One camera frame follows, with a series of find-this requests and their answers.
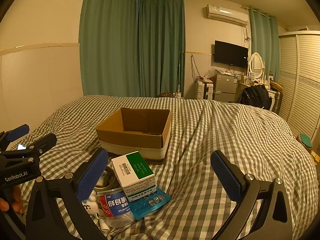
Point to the blue blister pack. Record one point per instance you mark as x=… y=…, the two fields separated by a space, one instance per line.
x=150 y=202

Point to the black wall television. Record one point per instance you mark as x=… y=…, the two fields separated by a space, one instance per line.
x=231 y=54

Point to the white air conditioner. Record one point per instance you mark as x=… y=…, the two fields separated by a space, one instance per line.
x=225 y=13

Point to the clear plastic bag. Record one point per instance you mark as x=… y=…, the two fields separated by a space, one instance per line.
x=211 y=73

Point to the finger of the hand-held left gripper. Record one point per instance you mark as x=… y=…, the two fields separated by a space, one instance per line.
x=42 y=142
x=18 y=131

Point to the white dressing table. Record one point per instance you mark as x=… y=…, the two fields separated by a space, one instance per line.
x=271 y=87

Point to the narrow green curtain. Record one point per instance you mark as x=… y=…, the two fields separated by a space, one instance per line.
x=263 y=40

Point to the small white plush toy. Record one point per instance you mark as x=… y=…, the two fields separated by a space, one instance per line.
x=91 y=206

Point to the person's left hand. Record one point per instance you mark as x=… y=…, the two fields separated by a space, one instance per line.
x=18 y=201

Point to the white smartphone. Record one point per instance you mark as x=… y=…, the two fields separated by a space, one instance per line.
x=21 y=147

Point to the white oval vanity mirror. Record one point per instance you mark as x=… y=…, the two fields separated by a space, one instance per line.
x=257 y=63

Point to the small white tube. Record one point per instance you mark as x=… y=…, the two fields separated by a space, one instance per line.
x=104 y=226

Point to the wide green curtain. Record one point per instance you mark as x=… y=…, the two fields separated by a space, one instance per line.
x=107 y=42

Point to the white and green carton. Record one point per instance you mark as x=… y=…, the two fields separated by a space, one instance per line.
x=135 y=175

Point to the green round lid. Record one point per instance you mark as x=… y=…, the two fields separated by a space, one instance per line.
x=306 y=140

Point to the white suitcase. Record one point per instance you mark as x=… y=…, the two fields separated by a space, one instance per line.
x=205 y=90

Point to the black backpack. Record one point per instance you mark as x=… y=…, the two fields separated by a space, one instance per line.
x=256 y=96

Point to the roll of tape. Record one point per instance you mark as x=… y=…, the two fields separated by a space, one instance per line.
x=110 y=177

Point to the small grey fridge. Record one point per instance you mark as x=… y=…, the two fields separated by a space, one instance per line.
x=225 y=87

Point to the white louvred wardrobe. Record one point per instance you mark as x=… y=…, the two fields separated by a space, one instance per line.
x=300 y=80

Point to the white mop pole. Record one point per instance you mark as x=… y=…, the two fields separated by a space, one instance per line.
x=179 y=75

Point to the brown patterned bag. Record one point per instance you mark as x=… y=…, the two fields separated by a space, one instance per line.
x=167 y=95

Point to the green curtain in alcove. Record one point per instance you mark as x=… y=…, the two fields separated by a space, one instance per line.
x=161 y=45

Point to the checked bed blanket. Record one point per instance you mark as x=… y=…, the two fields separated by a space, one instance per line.
x=200 y=135

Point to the clear bag of cotton swabs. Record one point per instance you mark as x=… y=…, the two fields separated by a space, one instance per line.
x=117 y=208

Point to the brown patterned suitcase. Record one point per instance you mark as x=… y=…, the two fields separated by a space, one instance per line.
x=277 y=102

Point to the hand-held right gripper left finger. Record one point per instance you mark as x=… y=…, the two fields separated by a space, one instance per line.
x=92 y=177

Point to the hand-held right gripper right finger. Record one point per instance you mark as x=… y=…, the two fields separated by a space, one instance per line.
x=228 y=178

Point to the open cardboard box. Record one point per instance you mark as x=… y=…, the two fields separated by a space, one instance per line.
x=140 y=140

